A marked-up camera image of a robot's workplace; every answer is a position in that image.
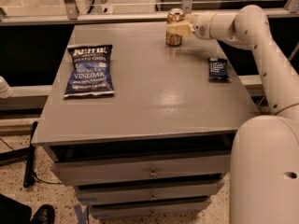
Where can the orange soda can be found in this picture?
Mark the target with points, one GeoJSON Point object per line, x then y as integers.
{"type": "Point", "coordinates": [174, 15]}

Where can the white cylindrical object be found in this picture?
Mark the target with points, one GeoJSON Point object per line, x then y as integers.
{"type": "Point", "coordinates": [5, 89]}

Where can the middle grey drawer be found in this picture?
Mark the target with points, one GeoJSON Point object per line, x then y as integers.
{"type": "Point", "coordinates": [155, 193]}

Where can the grey drawer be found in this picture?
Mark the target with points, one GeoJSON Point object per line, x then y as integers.
{"type": "Point", "coordinates": [150, 208]}
{"type": "Point", "coordinates": [97, 172]}
{"type": "Point", "coordinates": [155, 193]}

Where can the bottom grey drawer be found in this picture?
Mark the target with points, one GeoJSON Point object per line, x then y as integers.
{"type": "Point", "coordinates": [150, 208]}

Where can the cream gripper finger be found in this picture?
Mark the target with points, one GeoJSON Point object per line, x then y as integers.
{"type": "Point", "coordinates": [182, 28]}

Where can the top grey drawer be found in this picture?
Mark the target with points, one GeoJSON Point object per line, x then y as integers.
{"type": "Point", "coordinates": [97, 172]}

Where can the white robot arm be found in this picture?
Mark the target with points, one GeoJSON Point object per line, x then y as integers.
{"type": "Point", "coordinates": [264, 168]}

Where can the black shoe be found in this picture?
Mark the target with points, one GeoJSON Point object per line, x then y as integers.
{"type": "Point", "coordinates": [44, 215]}

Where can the grey drawer cabinet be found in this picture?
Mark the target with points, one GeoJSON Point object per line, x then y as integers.
{"type": "Point", "coordinates": [164, 105]}

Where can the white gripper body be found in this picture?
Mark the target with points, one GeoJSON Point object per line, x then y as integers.
{"type": "Point", "coordinates": [202, 24]}

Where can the blue rxbar blueberry bar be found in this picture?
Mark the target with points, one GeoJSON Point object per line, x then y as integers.
{"type": "Point", "coordinates": [218, 69]}

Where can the metal railing frame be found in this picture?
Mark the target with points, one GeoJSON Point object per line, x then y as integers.
{"type": "Point", "coordinates": [49, 12]}

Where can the black pole stand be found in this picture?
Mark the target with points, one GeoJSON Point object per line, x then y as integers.
{"type": "Point", "coordinates": [29, 179]}

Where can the blue kettle chips bag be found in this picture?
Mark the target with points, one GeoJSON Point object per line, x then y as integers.
{"type": "Point", "coordinates": [91, 74]}

